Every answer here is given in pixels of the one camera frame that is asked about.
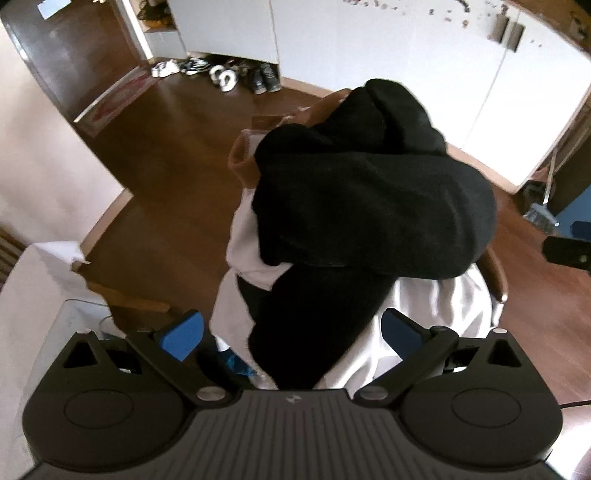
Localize red patterned door mat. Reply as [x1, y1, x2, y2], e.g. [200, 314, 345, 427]
[74, 67, 160, 138]

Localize dark wooden door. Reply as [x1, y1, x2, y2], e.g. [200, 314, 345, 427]
[0, 0, 144, 121]

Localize row of shoes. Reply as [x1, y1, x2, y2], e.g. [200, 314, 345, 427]
[150, 54, 282, 95]

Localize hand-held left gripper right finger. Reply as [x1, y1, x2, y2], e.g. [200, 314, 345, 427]
[353, 308, 526, 409]

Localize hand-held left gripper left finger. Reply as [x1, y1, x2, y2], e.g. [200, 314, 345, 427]
[62, 310, 230, 408]

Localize white garment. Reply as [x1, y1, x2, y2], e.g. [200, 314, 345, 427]
[210, 185, 495, 391]

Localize broom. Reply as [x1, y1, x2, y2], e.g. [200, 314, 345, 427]
[524, 152, 561, 232]

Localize wooden slatted chair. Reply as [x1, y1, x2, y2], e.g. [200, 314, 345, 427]
[0, 226, 25, 280]

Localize black garment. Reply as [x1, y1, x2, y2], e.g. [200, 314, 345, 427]
[247, 78, 499, 391]

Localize white cabinet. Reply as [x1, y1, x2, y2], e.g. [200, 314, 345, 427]
[166, 0, 591, 195]

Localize blue patterned cloth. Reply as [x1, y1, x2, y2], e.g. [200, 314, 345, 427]
[225, 350, 256, 378]

